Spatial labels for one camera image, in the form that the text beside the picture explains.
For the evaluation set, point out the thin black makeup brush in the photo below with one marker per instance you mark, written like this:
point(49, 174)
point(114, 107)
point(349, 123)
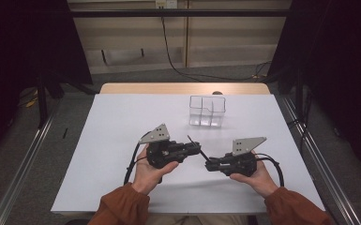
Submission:
point(203, 155)

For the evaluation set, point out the black horizontal frame bar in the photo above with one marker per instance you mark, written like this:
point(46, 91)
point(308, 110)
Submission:
point(168, 13)

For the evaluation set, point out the dark round table grommet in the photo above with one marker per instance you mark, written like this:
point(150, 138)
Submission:
point(217, 92)

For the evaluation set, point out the person's left hand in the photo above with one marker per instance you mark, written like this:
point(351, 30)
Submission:
point(147, 176)

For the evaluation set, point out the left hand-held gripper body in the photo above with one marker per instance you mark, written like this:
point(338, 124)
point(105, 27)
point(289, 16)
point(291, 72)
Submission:
point(162, 153)

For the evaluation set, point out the person's right hand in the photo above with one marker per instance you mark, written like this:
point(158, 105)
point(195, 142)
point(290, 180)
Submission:
point(261, 179)

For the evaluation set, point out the aluminium floor rail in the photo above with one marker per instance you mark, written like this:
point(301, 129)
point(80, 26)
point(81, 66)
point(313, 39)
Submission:
point(337, 190)
point(25, 165)

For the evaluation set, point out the white table sheet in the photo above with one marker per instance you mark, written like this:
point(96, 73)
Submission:
point(112, 125)

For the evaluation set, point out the black curtain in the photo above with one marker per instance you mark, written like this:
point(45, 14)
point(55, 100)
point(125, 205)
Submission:
point(18, 47)
point(340, 62)

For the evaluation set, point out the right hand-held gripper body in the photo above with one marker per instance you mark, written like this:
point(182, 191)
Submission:
point(240, 162)

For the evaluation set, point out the white wall outlet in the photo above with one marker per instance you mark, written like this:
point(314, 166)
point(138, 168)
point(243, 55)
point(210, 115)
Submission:
point(166, 3)

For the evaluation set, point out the black metal stand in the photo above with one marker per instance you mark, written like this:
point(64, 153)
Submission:
point(41, 103)
point(299, 93)

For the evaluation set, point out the clear plastic organizer box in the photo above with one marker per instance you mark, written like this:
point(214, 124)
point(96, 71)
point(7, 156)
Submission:
point(207, 117)

